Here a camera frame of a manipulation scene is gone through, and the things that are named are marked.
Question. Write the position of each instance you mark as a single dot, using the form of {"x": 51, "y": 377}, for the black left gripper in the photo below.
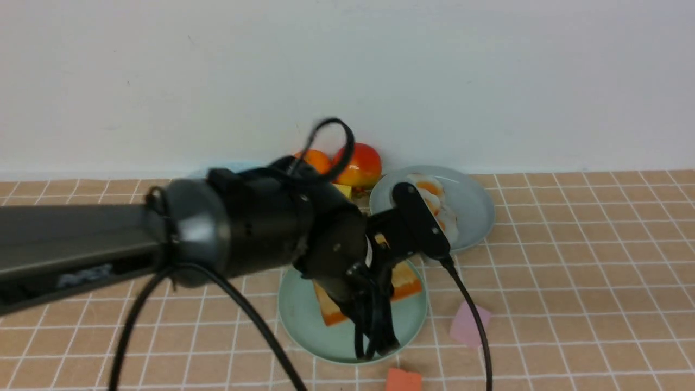
{"x": 336, "y": 243}

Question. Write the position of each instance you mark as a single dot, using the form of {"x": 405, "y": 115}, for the toast slice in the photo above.
{"x": 405, "y": 281}

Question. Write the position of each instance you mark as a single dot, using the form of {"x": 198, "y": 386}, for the fried egg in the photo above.
{"x": 432, "y": 202}
{"x": 448, "y": 222}
{"x": 427, "y": 183}

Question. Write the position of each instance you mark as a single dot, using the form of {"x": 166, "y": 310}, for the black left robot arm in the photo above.
{"x": 196, "y": 231}

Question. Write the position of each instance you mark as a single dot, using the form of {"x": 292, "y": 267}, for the red-orange foam cube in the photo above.
{"x": 402, "y": 380}

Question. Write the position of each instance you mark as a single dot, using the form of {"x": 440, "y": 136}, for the teal centre plate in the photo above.
{"x": 300, "y": 314}

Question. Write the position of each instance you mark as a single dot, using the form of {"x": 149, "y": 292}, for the pink foam cube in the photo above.
{"x": 464, "y": 329}

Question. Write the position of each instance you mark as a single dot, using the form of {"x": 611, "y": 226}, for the yellow foam cube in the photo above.
{"x": 345, "y": 190}

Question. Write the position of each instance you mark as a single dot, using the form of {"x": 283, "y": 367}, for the grey-blue right plate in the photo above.
{"x": 464, "y": 195}

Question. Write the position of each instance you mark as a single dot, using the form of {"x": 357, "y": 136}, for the red yellow apple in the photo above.
{"x": 364, "y": 169}

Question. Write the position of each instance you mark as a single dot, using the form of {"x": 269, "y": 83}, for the orange fruit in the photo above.
{"x": 312, "y": 160}

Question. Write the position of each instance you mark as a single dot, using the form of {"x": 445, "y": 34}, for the light blue left plate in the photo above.
{"x": 235, "y": 166}

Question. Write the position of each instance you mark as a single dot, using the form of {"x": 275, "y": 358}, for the peach checked tablecloth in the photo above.
{"x": 588, "y": 277}

